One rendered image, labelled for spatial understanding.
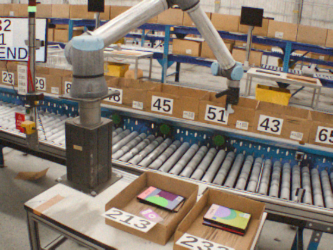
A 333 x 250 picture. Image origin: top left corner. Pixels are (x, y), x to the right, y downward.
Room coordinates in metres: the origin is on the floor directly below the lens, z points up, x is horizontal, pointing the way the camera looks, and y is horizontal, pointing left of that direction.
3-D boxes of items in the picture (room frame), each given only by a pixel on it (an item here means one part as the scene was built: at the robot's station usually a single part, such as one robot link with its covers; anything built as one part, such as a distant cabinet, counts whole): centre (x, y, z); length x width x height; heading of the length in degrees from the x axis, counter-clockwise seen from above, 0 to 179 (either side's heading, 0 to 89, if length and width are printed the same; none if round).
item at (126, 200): (1.25, 0.02, 0.80); 0.38 x 0.28 x 0.10; 157
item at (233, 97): (2.13, -0.42, 1.12); 0.09 x 0.08 x 0.12; 71
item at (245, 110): (2.28, -0.44, 0.96); 0.39 x 0.29 x 0.17; 71
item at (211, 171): (1.84, -0.32, 0.72); 0.52 x 0.05 x 0.05; 161
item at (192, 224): (1.12, -0.27, 0.80); 0.38 x 0.28 x 0.10; 156
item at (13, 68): (2.92, 1.40, 0.96); 0.39 x 0.29 x 0.17; 71
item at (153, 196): (1.34, -0.01, 0.78); 0.19 x 0.14 x 0.02; 63
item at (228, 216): (1.20, -0.31, 0.79); 0.19 x 0.14 x 0.02; 66
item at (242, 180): (1.77, -0.50, 0.72); 0.52 x 0.05 x 0.05; 161
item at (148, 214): (1.15, 0.03, 0.78); 0.10 x 0.06 x 0.05; 40
